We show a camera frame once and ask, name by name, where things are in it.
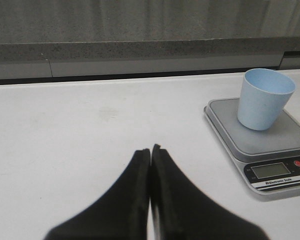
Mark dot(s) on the silver electronic kitchen scale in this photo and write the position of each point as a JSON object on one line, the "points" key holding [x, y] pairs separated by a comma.
{"points": [[268, 160]]}

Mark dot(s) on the grey stone counter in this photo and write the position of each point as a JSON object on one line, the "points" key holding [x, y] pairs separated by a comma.
{"points": [[58, 40]]}

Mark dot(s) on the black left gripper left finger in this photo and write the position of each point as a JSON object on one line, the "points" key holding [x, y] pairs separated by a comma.
{"points": [[121, 213]]}

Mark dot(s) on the light blue plastic cup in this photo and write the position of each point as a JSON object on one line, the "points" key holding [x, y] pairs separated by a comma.
{"points": [[264, 94]]}

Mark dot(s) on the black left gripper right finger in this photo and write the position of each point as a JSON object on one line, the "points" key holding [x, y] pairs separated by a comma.
{"points": [[180, 211]]}

